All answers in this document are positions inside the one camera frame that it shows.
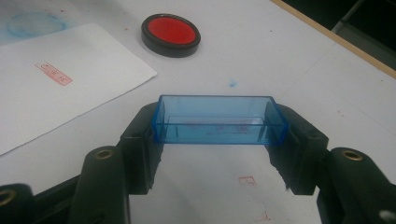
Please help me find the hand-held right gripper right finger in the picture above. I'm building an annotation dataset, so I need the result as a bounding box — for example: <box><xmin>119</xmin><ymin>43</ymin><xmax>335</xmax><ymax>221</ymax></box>
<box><xmin>264</xmin><ymin>104</ymin><xmax>396</xmax><ymax>224</ymax></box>

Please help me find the round red ink pad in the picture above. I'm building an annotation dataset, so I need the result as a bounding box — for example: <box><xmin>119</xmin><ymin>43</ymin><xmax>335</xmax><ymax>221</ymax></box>
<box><xmin>140</xmin><ymin>13</ymin><xmax>202</xmax><ymax>59</ymax></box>

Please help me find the white paper sheet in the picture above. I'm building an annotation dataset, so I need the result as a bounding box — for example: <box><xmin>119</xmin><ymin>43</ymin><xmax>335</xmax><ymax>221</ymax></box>
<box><xmin>0</xmin><ymin>22</ymin><xmax>158</xmax><ymax>157</ymax></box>

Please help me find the blue transparent stamp cap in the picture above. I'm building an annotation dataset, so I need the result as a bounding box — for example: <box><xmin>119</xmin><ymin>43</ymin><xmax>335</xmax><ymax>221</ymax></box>
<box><xmin>151</xmin><ymin>94</ymin><xmax>289</xmax><ymax>147</ymax></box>

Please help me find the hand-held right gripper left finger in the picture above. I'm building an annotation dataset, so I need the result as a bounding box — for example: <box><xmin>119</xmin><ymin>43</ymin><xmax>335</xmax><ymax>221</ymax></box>
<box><xmin>68</xmin><ymin>102</ymin><xmax>164</xmax><ymax>224</ymax></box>

